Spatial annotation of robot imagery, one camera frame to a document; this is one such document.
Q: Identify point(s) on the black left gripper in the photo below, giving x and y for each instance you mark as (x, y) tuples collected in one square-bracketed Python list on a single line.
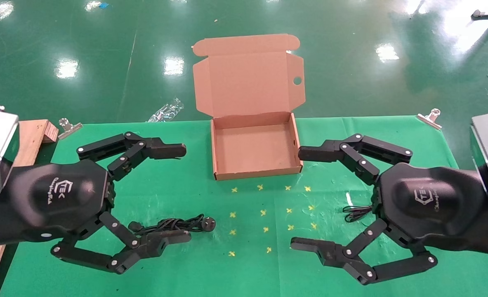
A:
[(58, 194)]

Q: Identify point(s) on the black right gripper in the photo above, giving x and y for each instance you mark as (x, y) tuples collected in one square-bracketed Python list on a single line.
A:
[(429, 202)]

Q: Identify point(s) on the brown cardboard mailer box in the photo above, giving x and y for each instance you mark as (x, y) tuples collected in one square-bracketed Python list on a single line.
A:
[(248, 82)]

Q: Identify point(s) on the white tape scrap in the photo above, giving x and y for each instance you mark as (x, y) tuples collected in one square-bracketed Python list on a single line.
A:
[(349, 199)]

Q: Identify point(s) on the clear plastic wrapper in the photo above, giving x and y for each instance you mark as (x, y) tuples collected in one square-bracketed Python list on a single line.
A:
[(165, 111)]

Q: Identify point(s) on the green table cloth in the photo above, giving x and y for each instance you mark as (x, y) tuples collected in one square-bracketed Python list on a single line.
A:
[(210, 272)]

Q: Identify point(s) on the silver binder clip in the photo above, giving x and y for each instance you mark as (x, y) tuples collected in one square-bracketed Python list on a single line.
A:
[(68, 127), (429, 118)]

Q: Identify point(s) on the wooden board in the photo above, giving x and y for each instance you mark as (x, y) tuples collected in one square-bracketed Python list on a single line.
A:
[(33, 136)]

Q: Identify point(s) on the blue tape scrap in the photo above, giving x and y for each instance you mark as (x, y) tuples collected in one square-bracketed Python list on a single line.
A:
[(103, 5)]

